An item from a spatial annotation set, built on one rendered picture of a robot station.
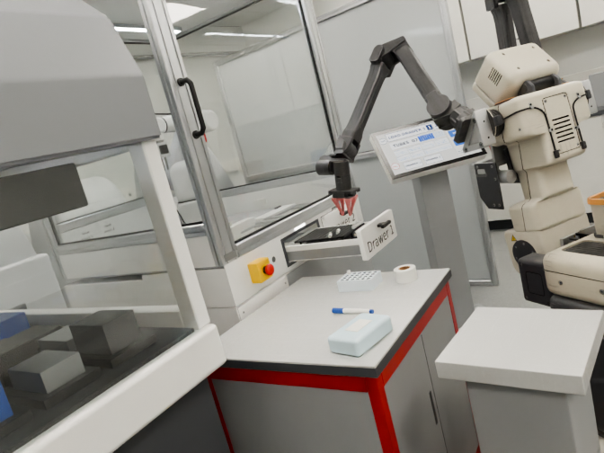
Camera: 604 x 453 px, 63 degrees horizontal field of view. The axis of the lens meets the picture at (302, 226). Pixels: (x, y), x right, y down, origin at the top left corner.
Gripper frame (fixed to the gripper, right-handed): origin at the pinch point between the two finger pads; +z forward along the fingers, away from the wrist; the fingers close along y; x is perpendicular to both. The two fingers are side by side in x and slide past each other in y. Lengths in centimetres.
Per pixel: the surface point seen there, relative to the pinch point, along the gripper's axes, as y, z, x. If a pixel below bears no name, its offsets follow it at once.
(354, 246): -7.9, 8.9, 10.3
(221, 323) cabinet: 26, 27, 46
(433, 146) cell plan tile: 1, -10, -96
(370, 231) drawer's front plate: -11.6, 5.0, 4.3
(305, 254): 12.8, 13.3, 11.4
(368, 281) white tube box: -19.8, 15.1, 24.1
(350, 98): 87, -36, -171
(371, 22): 65, -83, -169
